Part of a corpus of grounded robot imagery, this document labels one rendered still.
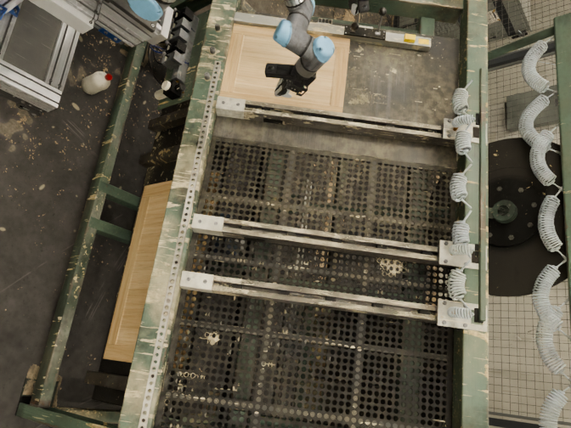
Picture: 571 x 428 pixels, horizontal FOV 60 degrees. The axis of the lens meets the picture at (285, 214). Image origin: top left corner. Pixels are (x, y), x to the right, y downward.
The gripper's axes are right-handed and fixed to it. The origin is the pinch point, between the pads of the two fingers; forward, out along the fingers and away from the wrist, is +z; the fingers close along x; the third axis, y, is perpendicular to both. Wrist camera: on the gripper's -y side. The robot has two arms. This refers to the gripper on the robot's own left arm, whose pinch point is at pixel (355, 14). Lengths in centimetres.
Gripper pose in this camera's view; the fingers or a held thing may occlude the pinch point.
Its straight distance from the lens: 249.1
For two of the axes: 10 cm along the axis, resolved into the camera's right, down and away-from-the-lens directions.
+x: -9.8, 1.9, -1.1
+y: -2.2, -9.3, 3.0
